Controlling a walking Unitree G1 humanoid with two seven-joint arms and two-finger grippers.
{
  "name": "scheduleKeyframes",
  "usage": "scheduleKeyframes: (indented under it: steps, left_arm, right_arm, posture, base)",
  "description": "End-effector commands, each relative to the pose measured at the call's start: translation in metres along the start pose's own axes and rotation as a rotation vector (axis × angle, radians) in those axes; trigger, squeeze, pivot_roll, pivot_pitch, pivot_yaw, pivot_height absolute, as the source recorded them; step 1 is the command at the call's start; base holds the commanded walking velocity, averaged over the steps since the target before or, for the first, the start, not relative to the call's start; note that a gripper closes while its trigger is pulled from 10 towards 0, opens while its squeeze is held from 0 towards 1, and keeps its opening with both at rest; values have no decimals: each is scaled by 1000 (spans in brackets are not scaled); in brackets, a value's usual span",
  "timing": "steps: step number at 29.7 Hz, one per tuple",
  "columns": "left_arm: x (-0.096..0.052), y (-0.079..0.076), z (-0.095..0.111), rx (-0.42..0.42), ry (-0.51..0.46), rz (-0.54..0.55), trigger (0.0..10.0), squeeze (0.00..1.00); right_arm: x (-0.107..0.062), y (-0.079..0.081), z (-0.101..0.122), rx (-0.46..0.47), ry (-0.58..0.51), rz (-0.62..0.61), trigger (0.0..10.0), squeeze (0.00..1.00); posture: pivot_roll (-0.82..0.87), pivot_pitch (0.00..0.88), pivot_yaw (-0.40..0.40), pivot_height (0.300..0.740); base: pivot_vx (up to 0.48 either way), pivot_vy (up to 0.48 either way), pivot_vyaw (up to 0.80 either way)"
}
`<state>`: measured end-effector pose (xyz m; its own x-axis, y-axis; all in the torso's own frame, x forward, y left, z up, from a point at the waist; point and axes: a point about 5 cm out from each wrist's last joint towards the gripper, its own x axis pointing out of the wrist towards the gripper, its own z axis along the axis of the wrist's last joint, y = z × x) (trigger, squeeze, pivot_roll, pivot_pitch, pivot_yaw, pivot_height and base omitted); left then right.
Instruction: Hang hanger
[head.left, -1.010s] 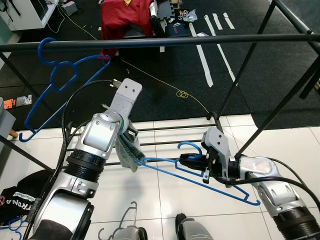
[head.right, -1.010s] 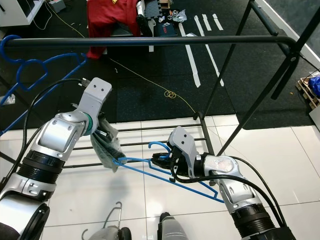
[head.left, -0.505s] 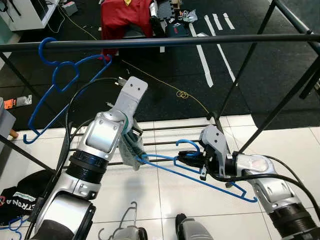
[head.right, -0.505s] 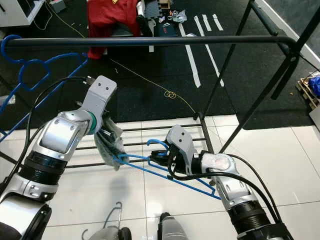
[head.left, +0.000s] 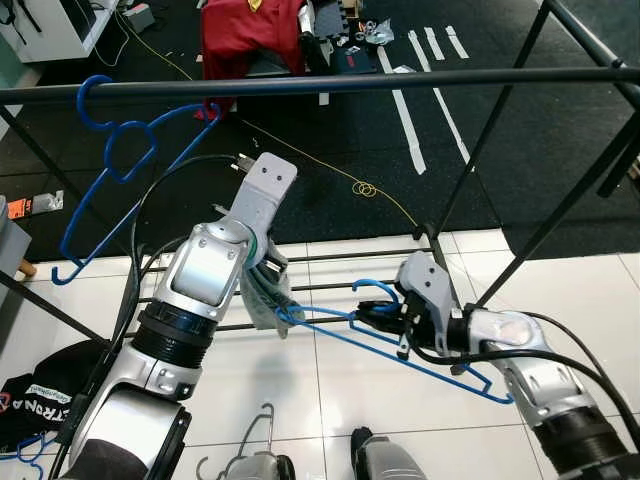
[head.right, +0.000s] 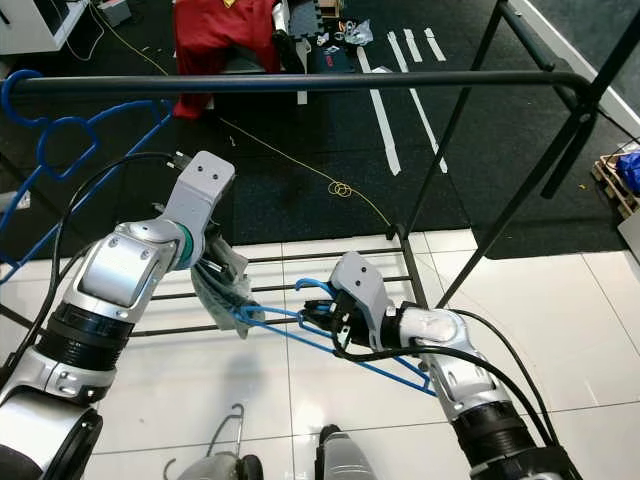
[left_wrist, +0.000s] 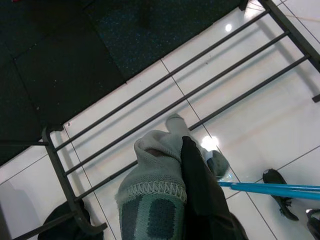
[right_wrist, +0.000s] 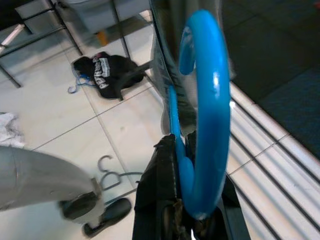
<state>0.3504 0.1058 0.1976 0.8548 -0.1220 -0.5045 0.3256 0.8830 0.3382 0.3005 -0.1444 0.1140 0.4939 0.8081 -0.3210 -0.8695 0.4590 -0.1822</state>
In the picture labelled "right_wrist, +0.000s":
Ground black garment white Petronas print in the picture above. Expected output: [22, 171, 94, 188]
[73, 51, 146, 101]

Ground blue plastic hanger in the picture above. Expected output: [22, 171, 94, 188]
[168, 9, 231, 221]
[67, 71, 97, 95]

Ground black folding chair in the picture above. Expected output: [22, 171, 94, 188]
[0, 0, 83, 88]

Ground white crumpled cloth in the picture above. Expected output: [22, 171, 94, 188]
[0, 111, 26, 149]

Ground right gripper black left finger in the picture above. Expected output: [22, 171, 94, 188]
[131, 134, 182, 240]

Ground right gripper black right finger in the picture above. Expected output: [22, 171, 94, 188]
[186, 131, 251, 240]

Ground grey wire hanger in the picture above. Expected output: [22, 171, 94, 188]
[96, 154, 145, 191]

